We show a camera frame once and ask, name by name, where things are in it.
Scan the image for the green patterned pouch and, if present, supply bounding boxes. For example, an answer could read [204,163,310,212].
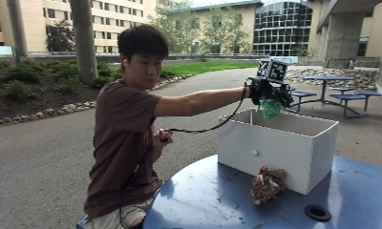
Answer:
[260,98,285,121]

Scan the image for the blue picnic seat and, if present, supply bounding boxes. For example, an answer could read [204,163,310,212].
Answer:
[329,94,369,119]
[289,91,318,113]
[328,86,357,95]
[354,91,382,113]

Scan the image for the white marker cube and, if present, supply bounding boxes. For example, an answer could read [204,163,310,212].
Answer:
[257,58,290,85]

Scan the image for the person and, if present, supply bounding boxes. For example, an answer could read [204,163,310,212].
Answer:
[83,24,296,229]

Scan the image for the round blue picnic table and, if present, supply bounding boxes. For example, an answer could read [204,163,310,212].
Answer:
[298,74,357,106]

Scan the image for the brown t-shirt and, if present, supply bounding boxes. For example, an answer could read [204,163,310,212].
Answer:
[83,79,166,220]

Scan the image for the pile of grey rocks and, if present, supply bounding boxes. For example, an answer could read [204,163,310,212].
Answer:
[285,67,381,92]

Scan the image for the white open box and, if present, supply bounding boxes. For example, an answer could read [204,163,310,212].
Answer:
[217,107,341,196]

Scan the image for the green lawn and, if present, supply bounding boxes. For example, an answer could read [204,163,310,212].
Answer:
[161,60,260,77]

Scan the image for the dark glass building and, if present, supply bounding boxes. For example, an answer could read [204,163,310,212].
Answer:
[253,0,314,57]

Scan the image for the grey concrete building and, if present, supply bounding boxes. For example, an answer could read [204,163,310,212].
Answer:
[308,0,382,109]

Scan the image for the row of border stones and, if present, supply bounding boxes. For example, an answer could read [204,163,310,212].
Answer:
[0,73,194,130]

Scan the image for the brown speckled crumpled bag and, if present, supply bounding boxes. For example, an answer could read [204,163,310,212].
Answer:
[250,164,288,206]

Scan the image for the beige shorts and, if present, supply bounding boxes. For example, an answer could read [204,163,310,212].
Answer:
[83,199,152,229]

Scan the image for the thick grey tree trunk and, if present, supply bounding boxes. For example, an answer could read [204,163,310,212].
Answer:
[69,0,99,85]

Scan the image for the green shrubs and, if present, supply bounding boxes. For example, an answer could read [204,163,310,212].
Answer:
[0,59,125,101]

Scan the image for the beige building with windows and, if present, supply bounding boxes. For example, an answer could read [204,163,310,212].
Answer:
[0,0,260,55]

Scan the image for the thin grey tree trunk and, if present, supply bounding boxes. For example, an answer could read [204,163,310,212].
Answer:
[6,0,31,63]

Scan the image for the black ring in table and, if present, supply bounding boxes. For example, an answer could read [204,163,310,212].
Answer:
[304,204,333,222]

